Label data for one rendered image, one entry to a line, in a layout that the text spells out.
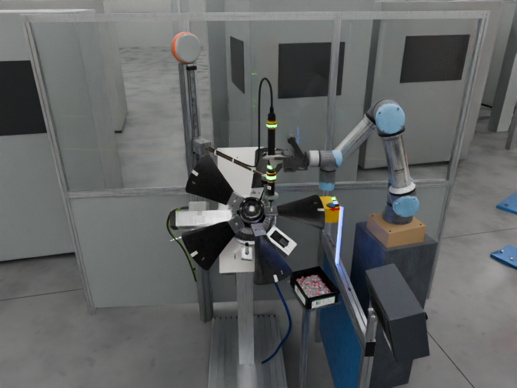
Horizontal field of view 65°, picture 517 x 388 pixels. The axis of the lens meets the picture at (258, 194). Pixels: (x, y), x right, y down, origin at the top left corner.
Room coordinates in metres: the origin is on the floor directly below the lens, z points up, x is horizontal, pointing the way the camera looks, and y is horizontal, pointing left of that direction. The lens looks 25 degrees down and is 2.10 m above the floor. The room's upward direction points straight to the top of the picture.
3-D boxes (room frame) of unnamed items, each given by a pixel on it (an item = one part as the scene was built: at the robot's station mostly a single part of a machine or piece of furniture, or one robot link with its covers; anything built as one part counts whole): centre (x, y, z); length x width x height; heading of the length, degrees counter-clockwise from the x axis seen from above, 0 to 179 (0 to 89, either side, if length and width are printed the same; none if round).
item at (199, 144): (2.26, 0.33, 1.35); 0.10 x 0.07 x 0.08; 38
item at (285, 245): (1.80, -0.11, 0.98); 0.20 x 0.16 x 0.20; 3
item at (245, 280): (1.87, 0.08, 0.46); 0.09 x 0.04 x 0.91; 93
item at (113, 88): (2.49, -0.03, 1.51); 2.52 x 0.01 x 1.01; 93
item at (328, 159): (1.79, -0.33, 1.44); 0.11 x 0.08 x 0.09; 93
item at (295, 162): (1.78, -0.17, 1.44); 0.12 x 0.08 x 0.09; 93
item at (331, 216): (2.08, -0.40, 1.02); 0.16 x 0.10 x 0.11; 3
